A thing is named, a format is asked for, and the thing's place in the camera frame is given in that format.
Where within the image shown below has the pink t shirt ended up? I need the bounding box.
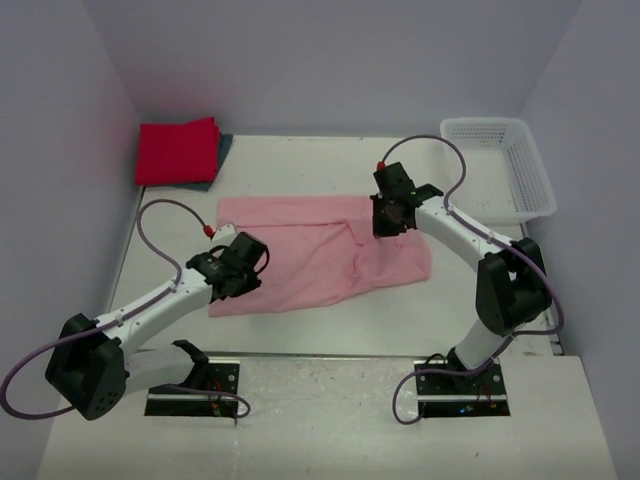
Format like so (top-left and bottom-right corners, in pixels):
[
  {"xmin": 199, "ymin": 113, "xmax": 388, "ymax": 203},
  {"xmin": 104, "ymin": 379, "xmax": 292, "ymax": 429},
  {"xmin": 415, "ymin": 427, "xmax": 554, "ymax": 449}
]
[{"xmin": 208, "ymin": 195, "xmax": 432, "ymax": 318}]

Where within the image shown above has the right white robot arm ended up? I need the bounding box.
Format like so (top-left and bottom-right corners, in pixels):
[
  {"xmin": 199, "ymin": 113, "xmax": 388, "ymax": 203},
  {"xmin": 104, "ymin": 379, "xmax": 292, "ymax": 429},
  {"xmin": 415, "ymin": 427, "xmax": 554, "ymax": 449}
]
[{"xmin": 371, "ymin": 163, "xmax": 551, "ymax": 377}]

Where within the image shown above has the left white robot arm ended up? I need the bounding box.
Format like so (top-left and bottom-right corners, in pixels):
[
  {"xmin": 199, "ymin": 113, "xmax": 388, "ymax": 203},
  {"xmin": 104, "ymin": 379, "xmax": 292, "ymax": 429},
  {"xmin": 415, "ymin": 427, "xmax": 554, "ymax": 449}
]
[{"xmin": 45, "ymin": 231, "xmax": 270, "ymax": 420}]

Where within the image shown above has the white plastic basket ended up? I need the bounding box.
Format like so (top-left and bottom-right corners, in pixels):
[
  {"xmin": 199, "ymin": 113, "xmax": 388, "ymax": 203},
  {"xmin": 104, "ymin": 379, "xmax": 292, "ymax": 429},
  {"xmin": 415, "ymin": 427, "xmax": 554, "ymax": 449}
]
[{"xmin": 440, "ymin": 117, "xmax": 557, "ymax": 224}]

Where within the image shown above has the folded teal t shirt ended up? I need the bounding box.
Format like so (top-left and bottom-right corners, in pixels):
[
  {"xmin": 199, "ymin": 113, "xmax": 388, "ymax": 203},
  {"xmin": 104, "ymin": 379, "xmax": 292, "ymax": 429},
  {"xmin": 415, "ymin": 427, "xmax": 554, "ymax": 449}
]
[{"xmin": 179, "ymin": 134, "xmax": 234, "ymax": 192}]

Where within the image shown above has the folded red t shirt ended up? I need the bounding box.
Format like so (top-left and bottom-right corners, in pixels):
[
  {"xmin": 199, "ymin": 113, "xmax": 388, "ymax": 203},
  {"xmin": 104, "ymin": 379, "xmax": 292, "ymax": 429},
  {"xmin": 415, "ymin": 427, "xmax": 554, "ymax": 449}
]
[{"xmin": 134, "ymin": 117, "xmax": 220, "ymax": 186}]

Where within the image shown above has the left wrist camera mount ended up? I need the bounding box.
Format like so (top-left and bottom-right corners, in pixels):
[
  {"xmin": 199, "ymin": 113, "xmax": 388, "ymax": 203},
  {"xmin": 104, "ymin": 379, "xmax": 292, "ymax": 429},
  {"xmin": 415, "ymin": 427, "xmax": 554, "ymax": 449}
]
[{"xmin": 202, "ymin": 223, "xmax": 237, "ymax": 245}]

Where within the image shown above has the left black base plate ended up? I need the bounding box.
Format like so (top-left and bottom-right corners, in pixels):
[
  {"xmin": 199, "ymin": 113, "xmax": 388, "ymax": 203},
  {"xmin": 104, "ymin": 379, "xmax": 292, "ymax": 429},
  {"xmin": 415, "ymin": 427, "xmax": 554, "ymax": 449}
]
[{"xmin": 144, "ymin": 358, "xmax": 246, "ymax": 420}]

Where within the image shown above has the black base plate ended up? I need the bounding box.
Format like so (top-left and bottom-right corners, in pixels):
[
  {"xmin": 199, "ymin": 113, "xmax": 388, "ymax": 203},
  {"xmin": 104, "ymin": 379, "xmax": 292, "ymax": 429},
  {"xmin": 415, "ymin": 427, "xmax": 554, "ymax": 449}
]
[
  {"xmin": 144, "ymin": 358, "xmax": 246, "ymax": 420},
  {"xmin": 415, "ymin": 364, "xmax": 511, "ymax": 419}
]

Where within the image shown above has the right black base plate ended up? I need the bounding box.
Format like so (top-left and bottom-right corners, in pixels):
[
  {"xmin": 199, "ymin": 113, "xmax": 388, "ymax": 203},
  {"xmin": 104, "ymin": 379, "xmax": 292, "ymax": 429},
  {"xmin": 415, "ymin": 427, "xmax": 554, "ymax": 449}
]
[{"xmin": 415, "ymin": 364, "xmax": 511, "ymax": 419}]

